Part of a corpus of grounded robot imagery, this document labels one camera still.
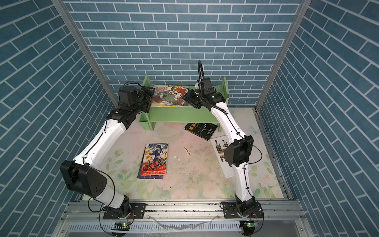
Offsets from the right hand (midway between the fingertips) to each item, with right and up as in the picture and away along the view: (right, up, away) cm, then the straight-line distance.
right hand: (182, 97), depth 83 cm
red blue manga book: (-17, -37, +6) cm, 41 cm away
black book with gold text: (+15, -21, +22) cm, 34 cm away
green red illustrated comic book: (-8, +1, +3) cm, 9 cm away
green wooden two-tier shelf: (-2, -9, +19) cm, 21 cm away
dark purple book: (-15, -46, +1) cm, 49 cm away
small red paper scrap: (+2, -33, +13) cm, 36 cm away
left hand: (-14, +2, -6) cm, 15 cm away
